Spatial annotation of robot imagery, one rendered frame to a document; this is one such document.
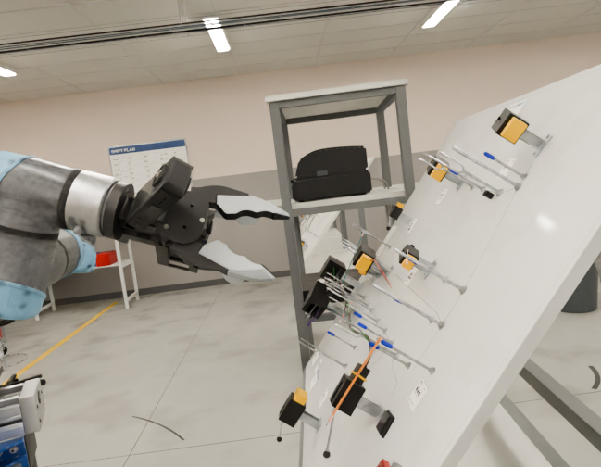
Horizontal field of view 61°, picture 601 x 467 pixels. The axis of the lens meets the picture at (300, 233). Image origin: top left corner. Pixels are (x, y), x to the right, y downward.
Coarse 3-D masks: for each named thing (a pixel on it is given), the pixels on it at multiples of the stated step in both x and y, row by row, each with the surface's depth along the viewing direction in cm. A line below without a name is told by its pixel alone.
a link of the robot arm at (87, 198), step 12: (84, 180) 59; (96, 180) 60; (108, 180) 60; (72, 192) 58; (84, 192) 59; (96, 192) 59; (108, 192) 60; (72, 204) 58; (84, 204) 58; (96, 204) 59; (72, 216) 59; (84, 216) 59; (96, 216) 59; (72, 228) 61; (84, 228) 61; (96, 228) 60
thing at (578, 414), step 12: (528, 360) 136; (528, 372) 130; (540, 372) 127; (540, 384) 123; (552, 384) 120; (552, 396) 117; (564, 396) 114; (564, 408) 111; (576, 408) 108; (588, 408) 108; (576, 420) 106; (588, 420) 103; (600, 420) 102; (588, 432) 101; (600, 432) 98; (600, 444) 97
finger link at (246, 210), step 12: (228, 204) 62; (240, 204) 63; (252, 204) 63; (264, 204) 63; (216, 216) 65; (228, 216) 62; (240, 216) 63; (252, 216) 64; (264, 216) 64; (276, 216) 64; (288, 216) 64
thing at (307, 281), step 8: (344, 272) 220; (352, 272) 218; (304, 280) 215; (312, 280) 213; (320, 280) 210; (304, 288) 198; (336, 288) 194; (344, 288) 194; (352, 288) 193; (304, 296) 194; (336, 296) 194
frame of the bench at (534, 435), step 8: (504, 400) 156; (504, 408) 152; (512, 408) 151; (512, 416) 146; (520, 416) 146; (520, 424) 141; (528, 424) 141; (528, 432) 137; (536, 432) 137; (536, 440) 133; (544, 440) 132; (544, 448) 129; (552, 448) 128; (544, 456) 126; (552, 456) 125; (560, 456) 125; (552, 464) 122; (560, 464) 122; (568, 464) 121
